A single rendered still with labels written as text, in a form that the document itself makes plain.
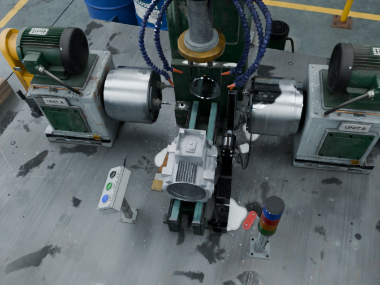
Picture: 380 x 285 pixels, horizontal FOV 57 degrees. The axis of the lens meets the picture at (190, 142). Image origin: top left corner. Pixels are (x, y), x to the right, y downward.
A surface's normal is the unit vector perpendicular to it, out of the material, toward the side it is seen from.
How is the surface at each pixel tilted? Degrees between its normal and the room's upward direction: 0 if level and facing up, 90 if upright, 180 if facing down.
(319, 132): 89
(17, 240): 0
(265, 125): 81
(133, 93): 36
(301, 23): 0
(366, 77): 67
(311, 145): 89
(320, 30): 0
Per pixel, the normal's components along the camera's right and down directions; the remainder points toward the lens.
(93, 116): -0.15, 0.81
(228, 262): -0.06, -0.56
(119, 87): -0.12, -0.11
